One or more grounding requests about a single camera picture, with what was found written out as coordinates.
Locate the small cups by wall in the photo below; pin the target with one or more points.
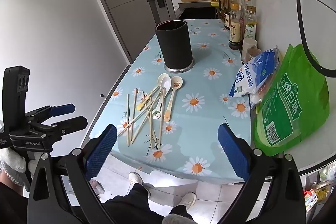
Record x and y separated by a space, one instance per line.
249 43

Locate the person's white left shoe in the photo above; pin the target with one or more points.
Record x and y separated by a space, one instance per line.
136 178

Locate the person's left forearm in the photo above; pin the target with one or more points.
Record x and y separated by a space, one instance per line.
10 187

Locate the pile of wooden chopsticks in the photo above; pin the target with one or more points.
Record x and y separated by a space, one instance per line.
128 119

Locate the row of condiment bottles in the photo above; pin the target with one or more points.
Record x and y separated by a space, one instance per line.
235 29

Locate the colourful packets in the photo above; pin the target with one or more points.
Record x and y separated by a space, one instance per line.
311 196

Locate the dark kitchen sink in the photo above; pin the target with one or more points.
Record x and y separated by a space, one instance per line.
197 12

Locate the two white spoons on table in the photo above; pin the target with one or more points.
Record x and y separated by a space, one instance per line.
172 100

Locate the blue and white salt bag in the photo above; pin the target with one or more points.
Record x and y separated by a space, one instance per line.
252 74

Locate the black cylindrical utensil holder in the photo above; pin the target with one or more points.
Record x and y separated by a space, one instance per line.
173 48

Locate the green sugar bag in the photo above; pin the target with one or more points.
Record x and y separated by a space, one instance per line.
286 108

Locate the person's black pants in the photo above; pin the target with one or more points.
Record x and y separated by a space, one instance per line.
136 203

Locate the white plastic bag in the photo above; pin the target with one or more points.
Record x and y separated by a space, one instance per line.
256 100

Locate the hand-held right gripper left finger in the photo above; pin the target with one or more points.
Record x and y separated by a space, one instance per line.
102 150

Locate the person's white shoe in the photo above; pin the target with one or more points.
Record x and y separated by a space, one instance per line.
136 178
187 199

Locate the blue daisy print tablecloth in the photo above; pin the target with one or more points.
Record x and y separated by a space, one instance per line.
204 119

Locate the person's white right shoe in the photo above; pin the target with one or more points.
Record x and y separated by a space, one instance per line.
187 199

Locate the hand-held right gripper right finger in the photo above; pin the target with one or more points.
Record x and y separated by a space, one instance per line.
233 153

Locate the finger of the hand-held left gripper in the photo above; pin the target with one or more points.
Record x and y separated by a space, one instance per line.
64 108
73 123

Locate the person's left hand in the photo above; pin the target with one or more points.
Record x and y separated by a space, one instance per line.
13 161

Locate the clear spice jar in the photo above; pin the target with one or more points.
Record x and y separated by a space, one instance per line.
254 53

